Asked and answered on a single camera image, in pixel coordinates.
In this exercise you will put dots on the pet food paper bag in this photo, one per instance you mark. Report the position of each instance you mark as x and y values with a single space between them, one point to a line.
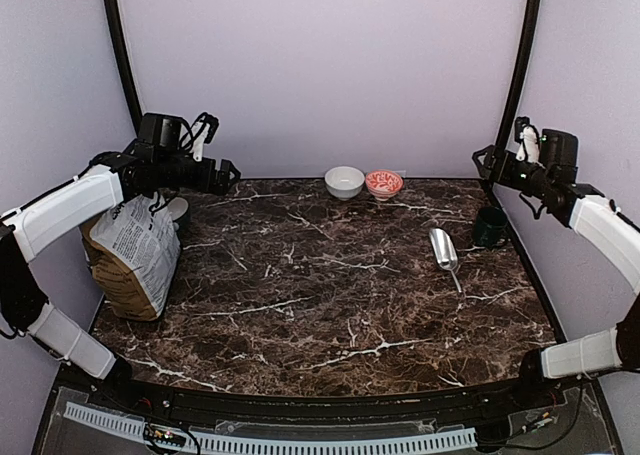
132 252

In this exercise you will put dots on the dark green mug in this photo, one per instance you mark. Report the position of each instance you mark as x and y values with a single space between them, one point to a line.
489 228

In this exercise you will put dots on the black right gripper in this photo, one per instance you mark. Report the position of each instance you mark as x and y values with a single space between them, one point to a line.
495 164

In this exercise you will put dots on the metal scoop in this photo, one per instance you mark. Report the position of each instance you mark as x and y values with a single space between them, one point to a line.
445 254

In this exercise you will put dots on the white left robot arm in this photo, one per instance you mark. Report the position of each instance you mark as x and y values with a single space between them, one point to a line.
111 179

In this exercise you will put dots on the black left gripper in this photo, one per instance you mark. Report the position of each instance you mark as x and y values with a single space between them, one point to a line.
220 174

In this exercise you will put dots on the right black frame post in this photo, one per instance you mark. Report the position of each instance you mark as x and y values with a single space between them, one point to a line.
521 64

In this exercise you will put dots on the black front table rail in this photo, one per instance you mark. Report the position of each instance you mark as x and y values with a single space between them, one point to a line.
479 404

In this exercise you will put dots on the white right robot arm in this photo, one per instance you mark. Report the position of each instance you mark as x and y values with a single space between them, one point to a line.
587 212

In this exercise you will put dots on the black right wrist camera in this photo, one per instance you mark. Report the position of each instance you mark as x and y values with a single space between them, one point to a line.
558 155

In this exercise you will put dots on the white ribbed bowl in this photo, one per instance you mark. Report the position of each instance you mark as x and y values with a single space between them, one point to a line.
344 182

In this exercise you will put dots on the left black frame post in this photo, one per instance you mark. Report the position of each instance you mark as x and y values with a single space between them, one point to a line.
121 55

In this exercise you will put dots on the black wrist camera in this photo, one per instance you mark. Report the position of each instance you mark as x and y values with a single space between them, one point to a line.
160 130
558 155

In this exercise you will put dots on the dark bowl behind bag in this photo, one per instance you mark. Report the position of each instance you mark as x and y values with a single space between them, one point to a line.
180 213

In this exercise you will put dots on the white slotted cable duct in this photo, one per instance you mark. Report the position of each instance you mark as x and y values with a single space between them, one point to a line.
256 439

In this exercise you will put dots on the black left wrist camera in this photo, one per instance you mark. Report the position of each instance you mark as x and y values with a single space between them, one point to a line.
160 130

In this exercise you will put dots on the black frame post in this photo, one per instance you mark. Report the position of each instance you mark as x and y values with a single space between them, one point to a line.
121 55
521 64

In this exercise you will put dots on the red patterned bowl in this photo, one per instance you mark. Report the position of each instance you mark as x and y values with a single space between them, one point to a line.
383 184

